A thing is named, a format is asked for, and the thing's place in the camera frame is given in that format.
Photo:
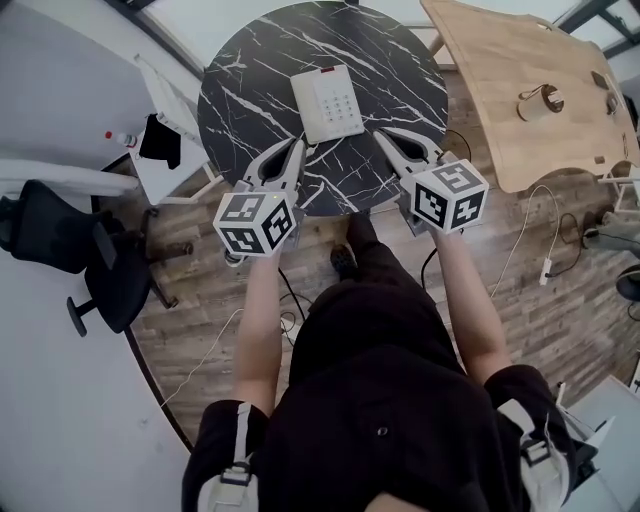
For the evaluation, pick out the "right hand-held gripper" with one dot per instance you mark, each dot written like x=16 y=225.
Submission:
x=450 y=195

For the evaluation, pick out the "black marble round table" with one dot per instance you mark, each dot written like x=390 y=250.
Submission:
x=250 y=90

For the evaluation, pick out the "small black rectangular device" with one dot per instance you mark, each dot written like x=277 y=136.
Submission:
x=600 y=80

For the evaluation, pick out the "white power strip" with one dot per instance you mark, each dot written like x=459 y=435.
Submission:
x=546 y=272

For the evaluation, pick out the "black cloth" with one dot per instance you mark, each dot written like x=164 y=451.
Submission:
x=160 y=142

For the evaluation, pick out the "black office chair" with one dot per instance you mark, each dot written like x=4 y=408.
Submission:
x=55 y=230

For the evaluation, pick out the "black window frame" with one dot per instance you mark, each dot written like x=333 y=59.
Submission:
x=165 y=35

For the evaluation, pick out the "white desk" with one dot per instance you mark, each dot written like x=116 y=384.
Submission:
x=60 y=177

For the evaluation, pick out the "person's right forearm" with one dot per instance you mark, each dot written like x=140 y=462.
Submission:
x=472 y=310

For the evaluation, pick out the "person's black clothing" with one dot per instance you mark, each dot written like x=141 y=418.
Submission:
x=380 y=400

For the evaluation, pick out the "light wooden desk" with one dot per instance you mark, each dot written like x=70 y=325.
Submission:
x=500 y=65

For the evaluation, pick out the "white side table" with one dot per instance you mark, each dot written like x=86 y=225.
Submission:
x=170 y=180

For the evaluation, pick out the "person's left forearm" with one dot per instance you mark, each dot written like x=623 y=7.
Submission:
x=257 y=335

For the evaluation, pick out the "black round chair base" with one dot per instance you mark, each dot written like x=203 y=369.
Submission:
x=630 y=282

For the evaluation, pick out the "white telephone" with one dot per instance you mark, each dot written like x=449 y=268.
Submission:
x=325 y=105

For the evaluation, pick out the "person's left black shoe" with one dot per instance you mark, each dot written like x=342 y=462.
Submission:
x=344 y=260

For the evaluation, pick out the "clear bottle with red cap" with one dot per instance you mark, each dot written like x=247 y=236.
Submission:
x=122 y=139

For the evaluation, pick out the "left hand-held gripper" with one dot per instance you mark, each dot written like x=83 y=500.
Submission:
x=255 y=225

